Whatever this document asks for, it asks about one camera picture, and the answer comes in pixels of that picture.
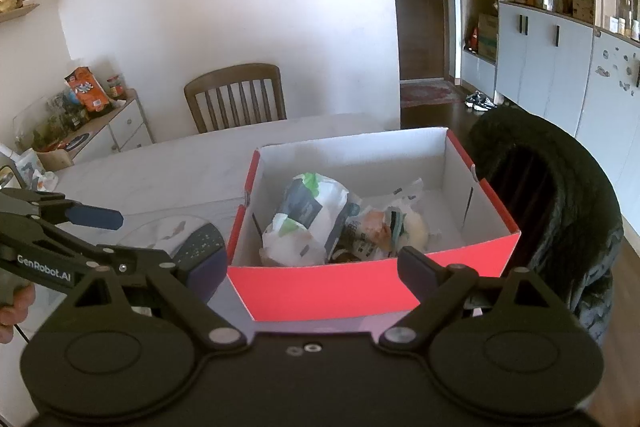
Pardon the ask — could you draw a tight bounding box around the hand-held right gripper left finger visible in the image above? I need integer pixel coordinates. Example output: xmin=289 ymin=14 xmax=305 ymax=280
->
xmin=71 ymin=248 xmax=252 ymax=351

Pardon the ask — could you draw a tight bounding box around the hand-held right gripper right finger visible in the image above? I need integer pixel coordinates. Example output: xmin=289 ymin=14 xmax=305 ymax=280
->
xmin=397 ymin=245 xmax=557 ymax=351

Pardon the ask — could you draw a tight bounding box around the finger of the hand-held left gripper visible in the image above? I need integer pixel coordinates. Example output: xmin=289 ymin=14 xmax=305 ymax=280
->
xmin=0 ymin=188 xmax=125 ymax=231
xmin=0 ymin=213 xmax=177 ymax=281

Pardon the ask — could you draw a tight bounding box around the pale yellow round object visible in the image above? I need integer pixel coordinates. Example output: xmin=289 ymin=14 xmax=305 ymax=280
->
xmin=399 ymin=212 xmax=432 ymax=254

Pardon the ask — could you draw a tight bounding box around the white wrapper with orange print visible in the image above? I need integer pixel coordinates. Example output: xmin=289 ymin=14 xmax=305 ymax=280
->
xmin=331 ymin=202 xmax=403 ymax=263

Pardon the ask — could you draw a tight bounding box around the red cardboard box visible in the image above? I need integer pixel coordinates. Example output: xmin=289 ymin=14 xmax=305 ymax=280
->
xmin=226 ymin=127 xmax=522 ymax=323

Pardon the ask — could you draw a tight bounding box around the white wrapper with green print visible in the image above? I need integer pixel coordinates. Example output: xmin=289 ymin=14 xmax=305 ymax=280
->
xmin=259 ymin=173 xmax=352 ymax=266

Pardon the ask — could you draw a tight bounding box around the person's left hand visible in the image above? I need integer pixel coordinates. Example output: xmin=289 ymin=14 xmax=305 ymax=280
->
xmin=0 ymin=282 xmax=37 ymax=344

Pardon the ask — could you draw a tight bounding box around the dark blue speckled pouch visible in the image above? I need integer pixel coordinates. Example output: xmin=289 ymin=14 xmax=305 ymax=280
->
xmin=172 ymin=222 xmax=229 ymax=258

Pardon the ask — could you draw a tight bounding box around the white crumpled bag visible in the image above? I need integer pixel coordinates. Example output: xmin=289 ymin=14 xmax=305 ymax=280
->
xmin=19 ymin=148 xmax=59 ymax=194

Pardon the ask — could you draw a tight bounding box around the white drawer cabinet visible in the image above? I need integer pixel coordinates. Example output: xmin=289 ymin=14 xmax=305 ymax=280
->
xmin=64 ymin=88 xmax=154 ymax=164

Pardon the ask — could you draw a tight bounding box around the orange snack bag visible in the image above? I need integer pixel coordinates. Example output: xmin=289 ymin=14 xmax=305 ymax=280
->
xmin=64 ymin=66 xmax=112 ymax=114

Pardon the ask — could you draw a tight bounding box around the black round chair back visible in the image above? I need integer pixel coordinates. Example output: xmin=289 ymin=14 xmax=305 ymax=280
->
xmin=466 ymin=111 xmax=626 ymax=349

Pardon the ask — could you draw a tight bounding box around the patterned door rug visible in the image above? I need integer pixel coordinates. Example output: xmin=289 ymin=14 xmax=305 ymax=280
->
xmin=400 ymin=81 xmax=459 ymax=108

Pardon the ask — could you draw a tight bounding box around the wooden slatted chair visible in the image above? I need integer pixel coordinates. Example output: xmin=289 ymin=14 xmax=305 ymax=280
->
xmin=183 ymin=63 xmax=289 ymax=134

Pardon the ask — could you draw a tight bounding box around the pair of sneakers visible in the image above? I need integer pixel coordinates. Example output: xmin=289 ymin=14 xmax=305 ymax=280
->
xmin=465 ymin=91 xmax=497 ymax=111

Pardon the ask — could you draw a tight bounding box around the cardboard box on shelf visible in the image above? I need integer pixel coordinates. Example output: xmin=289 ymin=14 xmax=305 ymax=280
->
xmin=477 ymin=12 xmax=500 ymax=61

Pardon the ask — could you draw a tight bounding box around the white cabinet row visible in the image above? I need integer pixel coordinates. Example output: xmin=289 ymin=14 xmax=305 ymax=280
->
xmin=459 ymin=0 xmax=640 ymax=188

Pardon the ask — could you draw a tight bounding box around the tall glass jar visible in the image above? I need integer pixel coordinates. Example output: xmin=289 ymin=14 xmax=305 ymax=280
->
xmin=614 ymin=0 xmax=638 ymax=38

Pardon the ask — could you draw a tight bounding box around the small wooden wall shelf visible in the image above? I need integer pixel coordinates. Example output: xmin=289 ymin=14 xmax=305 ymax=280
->
xmin=0 ymin=1 xmax=41 ymax=24

